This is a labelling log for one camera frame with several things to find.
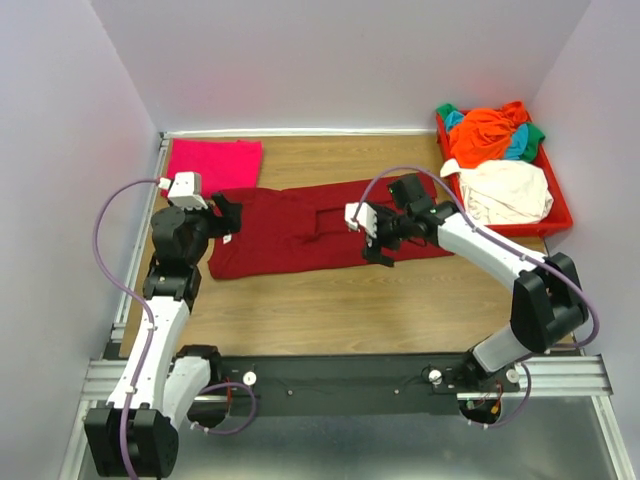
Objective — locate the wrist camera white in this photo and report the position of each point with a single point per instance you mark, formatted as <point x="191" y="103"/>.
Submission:
<point x="184" y="190"/>
<point x="362" y="217"/>

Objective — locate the white t shirt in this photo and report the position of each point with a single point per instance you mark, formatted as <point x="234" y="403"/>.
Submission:
<point x="502" y="192"/>

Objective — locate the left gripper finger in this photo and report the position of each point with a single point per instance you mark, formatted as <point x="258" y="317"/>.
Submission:
<point x="225" y="208"/>
<point x="232" y="224"/>

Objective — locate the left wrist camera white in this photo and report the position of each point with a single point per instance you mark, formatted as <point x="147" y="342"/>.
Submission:
<point x="184" y="190"/>

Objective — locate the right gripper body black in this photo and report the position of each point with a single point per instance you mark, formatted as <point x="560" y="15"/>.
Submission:
<point x="391" y="229"/>

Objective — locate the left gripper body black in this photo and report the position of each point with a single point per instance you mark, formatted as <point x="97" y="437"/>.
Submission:
<point x="211" y="226"/>

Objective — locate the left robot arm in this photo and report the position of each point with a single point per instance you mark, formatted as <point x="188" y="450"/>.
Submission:
<point x="135" y="434"/>

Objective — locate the dark red t shirt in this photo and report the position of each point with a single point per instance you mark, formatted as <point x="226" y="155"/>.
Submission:
<point x="289" y="231"/>

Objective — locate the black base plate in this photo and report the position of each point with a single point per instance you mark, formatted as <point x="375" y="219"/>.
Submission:
<point x="347" y="385"/>

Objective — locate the folded pink t shirt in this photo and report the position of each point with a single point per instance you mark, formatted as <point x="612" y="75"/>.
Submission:
<point x="221" y="165"/>

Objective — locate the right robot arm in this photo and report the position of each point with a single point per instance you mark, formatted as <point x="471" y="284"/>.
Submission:
<point x="547" y="302"/>

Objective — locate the teal t shirt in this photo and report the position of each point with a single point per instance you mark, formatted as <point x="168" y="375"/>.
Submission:
<point x="520" y="142"/>

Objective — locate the green t shirt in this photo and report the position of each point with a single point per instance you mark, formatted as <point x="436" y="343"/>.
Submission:
<point x="535" y="131"/>

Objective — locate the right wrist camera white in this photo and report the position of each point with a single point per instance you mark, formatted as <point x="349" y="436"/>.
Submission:
<point x="362" y="217"/>

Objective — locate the orange t shirt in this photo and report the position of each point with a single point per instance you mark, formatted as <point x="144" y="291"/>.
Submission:
<point x="480" y="135"/>

